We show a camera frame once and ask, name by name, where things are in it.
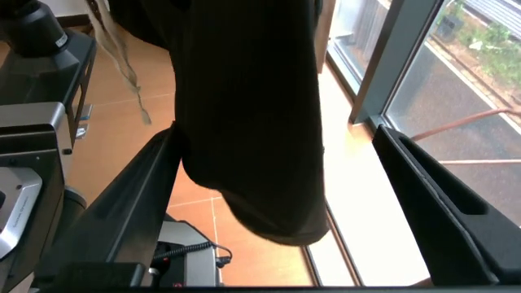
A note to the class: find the pink clothes hanger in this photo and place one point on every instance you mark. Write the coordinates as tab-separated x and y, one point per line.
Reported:
468	122

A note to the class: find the black shorts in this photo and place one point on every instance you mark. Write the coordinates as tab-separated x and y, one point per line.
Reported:
248	122

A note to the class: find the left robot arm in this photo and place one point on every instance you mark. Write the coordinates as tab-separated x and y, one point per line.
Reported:
36	32

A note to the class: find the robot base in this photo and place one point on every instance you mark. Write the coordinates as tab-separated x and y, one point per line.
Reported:
24	195

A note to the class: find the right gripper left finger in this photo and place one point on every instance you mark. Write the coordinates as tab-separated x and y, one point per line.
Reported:
122	219

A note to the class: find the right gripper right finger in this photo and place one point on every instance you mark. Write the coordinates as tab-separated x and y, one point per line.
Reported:
443	219

